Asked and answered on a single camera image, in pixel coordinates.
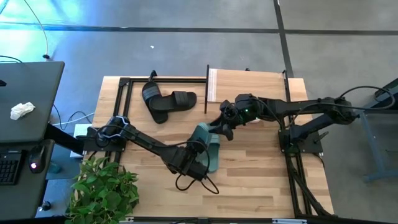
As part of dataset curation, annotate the thin white cable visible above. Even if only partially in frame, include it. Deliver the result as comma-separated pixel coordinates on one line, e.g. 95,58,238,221
22,0,51,60

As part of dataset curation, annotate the green leafy potted plant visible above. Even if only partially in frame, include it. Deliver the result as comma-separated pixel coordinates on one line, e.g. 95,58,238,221
64,154,140,224

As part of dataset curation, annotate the dark grey desk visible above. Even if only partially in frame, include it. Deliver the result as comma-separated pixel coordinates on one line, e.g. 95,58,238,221
0,60,66,220

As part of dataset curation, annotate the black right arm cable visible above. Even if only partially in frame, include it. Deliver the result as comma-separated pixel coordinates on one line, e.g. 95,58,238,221
338,85,397,112

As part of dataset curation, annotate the black computer mouse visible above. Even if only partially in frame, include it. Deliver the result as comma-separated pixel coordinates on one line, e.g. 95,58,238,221
27,144,48,175

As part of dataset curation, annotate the blue metal table frame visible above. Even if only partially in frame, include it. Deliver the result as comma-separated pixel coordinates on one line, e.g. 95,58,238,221
343,77,398,183

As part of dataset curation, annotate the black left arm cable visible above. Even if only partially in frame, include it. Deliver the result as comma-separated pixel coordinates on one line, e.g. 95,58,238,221
174,139,221,196

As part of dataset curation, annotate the white power box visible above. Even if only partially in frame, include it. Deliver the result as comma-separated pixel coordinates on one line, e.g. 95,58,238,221
69,123,94,159

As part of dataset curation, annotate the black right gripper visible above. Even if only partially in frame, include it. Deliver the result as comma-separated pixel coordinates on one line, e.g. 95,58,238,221
211,99,243,142

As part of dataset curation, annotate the green slide sandal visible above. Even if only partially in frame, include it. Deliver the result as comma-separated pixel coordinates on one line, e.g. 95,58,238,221
198,134,222,174
189,121,216,150

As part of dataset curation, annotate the black keyboard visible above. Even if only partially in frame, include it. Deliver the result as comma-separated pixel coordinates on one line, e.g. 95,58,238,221
0,150,23,187

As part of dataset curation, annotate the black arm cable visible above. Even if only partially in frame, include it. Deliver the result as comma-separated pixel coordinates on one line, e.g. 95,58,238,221
174,139,221,196
338,85,397,112

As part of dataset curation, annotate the black aluminium rig frame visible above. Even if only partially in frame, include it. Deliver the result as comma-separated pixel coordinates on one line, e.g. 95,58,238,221
105,70,398,224

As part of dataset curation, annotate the wooden shelf with black frame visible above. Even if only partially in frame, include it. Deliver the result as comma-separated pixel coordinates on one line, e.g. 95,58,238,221
203,64,292,115

